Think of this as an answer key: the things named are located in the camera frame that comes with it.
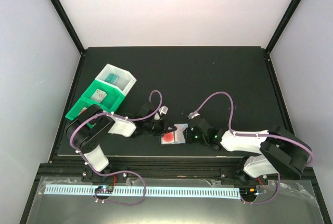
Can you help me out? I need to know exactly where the black right frame post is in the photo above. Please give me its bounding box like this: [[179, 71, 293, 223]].
[[264, 0, 317, 53]]

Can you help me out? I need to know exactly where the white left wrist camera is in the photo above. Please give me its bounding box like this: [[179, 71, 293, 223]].
[[154, 106, 169, 120]]

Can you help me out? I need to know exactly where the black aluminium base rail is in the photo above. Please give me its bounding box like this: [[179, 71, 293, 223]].
[[50, 158, 240, 185]]

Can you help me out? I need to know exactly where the green bin near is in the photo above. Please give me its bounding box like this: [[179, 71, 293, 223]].
[[65, 97, 111, 121]]

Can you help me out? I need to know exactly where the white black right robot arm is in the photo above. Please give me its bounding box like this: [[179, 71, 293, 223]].
[[182, 116, 313, 184]]

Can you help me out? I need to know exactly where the black left frame post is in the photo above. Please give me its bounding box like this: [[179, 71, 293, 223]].
[[35, 0, 86, 56]]

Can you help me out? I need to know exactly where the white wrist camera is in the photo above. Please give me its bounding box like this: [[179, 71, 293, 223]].
[[187, 111, 200, 120], [154, 106, 169, 120]]

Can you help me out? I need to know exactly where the green bin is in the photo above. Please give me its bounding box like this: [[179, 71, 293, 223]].
[[81, 80, 125, 112], [65, 97, 111, 121]]

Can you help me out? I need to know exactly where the controller board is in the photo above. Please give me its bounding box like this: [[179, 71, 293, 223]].
[[94, 185, 114, 195], [239, 185, 264, 197]]

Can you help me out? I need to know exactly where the white bin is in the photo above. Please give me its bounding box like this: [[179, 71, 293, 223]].
[[95, 64, 137, 97]]

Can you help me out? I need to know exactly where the left controller board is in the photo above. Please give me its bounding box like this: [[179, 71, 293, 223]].
[[94, 185, 114, 195]]

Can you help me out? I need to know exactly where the white card in green bin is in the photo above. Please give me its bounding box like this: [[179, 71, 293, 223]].
[[91, 89, 107, 103]]

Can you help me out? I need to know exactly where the teal card in white bin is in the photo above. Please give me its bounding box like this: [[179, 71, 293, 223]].
[[105, 73, 119, 84]]

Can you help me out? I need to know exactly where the right controller board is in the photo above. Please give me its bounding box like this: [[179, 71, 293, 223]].
[[239, 185, 264, 197]]

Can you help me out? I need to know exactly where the white slotted cable duct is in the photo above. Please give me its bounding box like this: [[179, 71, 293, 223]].
[[43, 184, 241, 200]]

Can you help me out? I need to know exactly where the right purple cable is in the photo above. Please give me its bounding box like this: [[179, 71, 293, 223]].
[[187, 91, 314, 205]]

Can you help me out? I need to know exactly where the green bin middle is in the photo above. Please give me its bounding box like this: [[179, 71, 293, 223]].
[[81, 80, 125, 112]]

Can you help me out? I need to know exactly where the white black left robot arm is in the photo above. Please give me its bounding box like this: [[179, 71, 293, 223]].
[[65, 102, 177, 182]]

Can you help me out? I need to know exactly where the black frame post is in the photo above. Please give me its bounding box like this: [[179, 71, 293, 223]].
[[35, 0, 86, 56], [264, 0, 317, 53]]

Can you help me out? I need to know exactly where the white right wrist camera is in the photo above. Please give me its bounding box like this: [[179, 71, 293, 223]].
[[187, 111, 200, 120]]

